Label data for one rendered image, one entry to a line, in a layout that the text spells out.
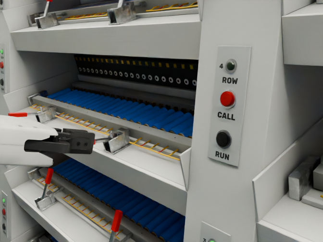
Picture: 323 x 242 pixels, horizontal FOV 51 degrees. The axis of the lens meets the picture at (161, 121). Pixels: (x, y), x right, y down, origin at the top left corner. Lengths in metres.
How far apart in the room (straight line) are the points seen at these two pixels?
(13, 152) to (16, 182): 0.55
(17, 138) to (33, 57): 0.53
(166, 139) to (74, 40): 0.26
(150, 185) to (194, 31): 0.21
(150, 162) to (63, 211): 0.35
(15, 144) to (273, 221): 0.29
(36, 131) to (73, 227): 0.35
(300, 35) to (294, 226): 0.18
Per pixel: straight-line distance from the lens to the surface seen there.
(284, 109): 0.36
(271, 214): 0.37
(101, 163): 0.57
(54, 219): 0.78
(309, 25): 0.32
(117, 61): 0.77
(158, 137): 0.50
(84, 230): 0.72
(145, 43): 0.47
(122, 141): 0.55
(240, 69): 0.35
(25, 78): 0.92
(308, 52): 0.33
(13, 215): 1.00
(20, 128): 0.42
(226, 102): 0.35
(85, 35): 0.59
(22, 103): 0.92
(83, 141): 0.49
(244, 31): 0.35
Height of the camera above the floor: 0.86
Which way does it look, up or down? 10 degrees down
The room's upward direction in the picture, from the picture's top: 4 degrees clockwise
